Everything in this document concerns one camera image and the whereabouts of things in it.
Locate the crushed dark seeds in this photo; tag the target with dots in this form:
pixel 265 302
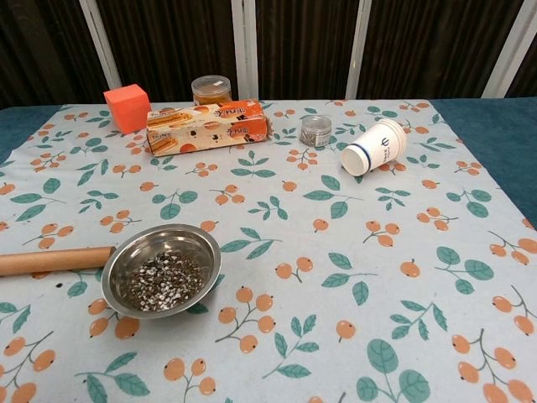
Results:
pixel 163 282

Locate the orange biscuit box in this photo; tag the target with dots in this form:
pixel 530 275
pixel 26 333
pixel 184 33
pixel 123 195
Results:
pixel 201 130

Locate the stainless steel bowl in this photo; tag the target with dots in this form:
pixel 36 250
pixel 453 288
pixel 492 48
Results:
pixel 168 240

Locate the white frame post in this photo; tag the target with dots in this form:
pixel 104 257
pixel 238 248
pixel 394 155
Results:
pixel 509 50
pixel 100 46
pixel 358 46
pixel 244 46

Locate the wooden rolling pin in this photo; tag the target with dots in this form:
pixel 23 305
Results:
pixel 50 260

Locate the small metal tin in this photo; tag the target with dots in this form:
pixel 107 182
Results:
pixel 315 132

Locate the clear jar brown contents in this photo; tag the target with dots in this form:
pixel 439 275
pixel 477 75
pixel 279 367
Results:
pixel 211 90

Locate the dark pleated curtain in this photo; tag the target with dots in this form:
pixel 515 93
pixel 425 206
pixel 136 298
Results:
pixel 176 38

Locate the white paper cup blue stripe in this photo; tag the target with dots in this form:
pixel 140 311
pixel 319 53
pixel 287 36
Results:
pixel 377 147

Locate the orange foam cube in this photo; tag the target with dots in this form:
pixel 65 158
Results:
pixel 128 107

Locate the floral orange fruit tablecloth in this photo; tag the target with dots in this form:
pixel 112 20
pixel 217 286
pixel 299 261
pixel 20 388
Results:
pixel 293 214

